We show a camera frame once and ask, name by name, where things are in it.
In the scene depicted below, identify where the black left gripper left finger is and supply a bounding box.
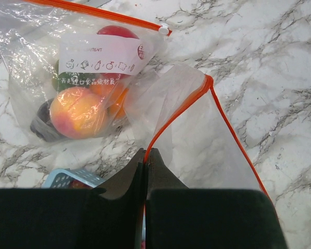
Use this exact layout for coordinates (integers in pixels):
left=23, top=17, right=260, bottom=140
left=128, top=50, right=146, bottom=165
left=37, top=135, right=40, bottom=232
left=0, top=149, right=145, bottom=248

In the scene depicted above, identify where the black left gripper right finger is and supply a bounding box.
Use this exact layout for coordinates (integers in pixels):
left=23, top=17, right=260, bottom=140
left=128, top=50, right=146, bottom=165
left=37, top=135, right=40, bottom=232
left=146, top=148, right=287, bottom=248

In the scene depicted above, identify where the pink yellow peach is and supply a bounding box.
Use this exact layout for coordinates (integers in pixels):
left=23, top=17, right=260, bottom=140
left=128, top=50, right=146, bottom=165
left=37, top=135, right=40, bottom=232
left=50, top=87, right=109, bottom=140

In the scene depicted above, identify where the orange fruit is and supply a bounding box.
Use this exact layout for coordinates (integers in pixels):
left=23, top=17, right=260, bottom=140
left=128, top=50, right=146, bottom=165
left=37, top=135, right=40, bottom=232
left=89, top=82, right=129, bottom=119

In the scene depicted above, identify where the clear zip bag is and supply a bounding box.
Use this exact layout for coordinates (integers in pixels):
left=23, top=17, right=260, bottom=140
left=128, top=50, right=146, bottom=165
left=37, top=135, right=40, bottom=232
left=0, top=1, right=171, bottom=143

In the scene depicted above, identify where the red tomato fruit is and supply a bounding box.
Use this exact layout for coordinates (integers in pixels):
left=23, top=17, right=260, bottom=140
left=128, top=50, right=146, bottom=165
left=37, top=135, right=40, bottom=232
left=97, top=25, right=139, bottom=81

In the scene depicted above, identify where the clear bag orange zipper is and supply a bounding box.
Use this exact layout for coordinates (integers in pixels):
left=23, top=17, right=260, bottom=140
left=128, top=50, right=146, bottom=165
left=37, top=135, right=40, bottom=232
left=124, top=65, right=277, bottom=223

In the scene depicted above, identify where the blue perforated plastic basket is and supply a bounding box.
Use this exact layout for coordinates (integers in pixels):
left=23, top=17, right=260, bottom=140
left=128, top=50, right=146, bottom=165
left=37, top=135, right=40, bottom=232
left=42, top=169, right=105, bottom=189

